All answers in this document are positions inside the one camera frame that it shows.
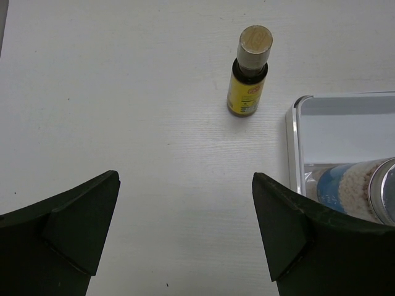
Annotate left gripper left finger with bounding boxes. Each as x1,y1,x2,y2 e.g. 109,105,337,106
1,170,120,295

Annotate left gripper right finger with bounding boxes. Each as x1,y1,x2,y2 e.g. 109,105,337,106
252,173,394,295

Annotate blue-label silver-cap jar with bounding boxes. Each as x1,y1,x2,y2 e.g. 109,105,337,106
306,158,394,226

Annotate white tiered organizer tray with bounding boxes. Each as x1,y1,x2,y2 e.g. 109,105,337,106
285,91,395,198

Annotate left yellow sauce bottle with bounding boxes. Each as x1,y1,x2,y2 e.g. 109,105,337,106
227,25,273,117

